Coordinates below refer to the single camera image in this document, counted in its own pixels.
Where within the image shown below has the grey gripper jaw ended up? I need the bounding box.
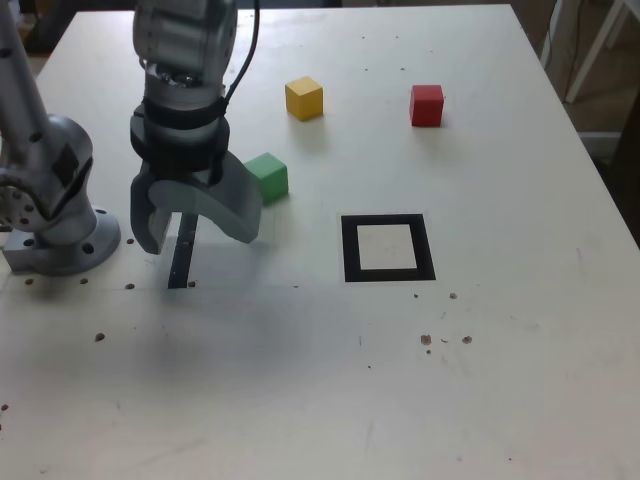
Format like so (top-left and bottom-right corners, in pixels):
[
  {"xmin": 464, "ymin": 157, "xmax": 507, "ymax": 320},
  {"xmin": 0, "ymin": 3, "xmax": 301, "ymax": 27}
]
[
  {"xmin": 130, "ymin": 159, "xmax": 174, "ymax": 257},
  {"xmin": 149, "ymin": 150, "xmax": 264, "ymax": 247}
]

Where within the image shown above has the green cube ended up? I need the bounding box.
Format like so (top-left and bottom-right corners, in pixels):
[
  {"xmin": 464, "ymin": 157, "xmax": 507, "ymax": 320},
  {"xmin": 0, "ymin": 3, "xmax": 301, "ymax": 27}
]
[{"xmin": 243, "ymin": 152, "xmax": 290, "ymax": 207}]

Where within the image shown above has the yellow cube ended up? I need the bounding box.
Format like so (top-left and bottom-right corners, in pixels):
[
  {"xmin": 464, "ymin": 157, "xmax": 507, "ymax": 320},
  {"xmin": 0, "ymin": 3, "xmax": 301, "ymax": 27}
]
[{"xmin": 284, "ymin": 75, "xmax": 325, "ymax": 123}]

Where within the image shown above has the red cube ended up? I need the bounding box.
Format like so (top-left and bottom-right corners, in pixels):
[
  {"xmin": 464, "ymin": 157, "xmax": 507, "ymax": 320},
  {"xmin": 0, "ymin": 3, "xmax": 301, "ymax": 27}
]
[{"xmin": 409, "ymin": 83, "xmax": 446, "ymax": 128}]

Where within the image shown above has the black tape square outline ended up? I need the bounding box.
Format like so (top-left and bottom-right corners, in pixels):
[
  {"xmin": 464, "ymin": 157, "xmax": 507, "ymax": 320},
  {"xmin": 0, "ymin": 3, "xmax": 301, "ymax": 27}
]
[{"xmin": 340, "ymin": 213, "xmax": 437, "ymax": 284}]

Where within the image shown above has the black tape strip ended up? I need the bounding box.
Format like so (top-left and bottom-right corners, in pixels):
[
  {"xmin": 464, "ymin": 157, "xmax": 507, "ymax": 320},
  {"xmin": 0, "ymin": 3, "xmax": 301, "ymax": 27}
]
[{"xmin": 167, "ymin": 212, "xmax": 200, "ymax": 290}]

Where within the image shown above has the white furniture frame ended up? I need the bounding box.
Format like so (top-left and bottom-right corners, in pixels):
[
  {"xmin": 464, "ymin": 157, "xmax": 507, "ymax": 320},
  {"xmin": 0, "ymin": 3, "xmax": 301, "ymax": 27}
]
[{"xmin": 564, "ymin": 0, "xmax": 640, "ymax": 105}]

